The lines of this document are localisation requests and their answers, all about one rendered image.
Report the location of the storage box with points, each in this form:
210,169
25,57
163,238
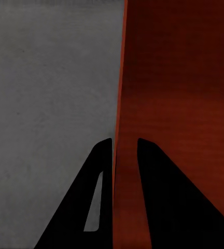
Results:
171,92

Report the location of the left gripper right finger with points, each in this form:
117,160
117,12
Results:
179,215

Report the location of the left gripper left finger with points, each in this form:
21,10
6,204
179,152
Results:
66,228

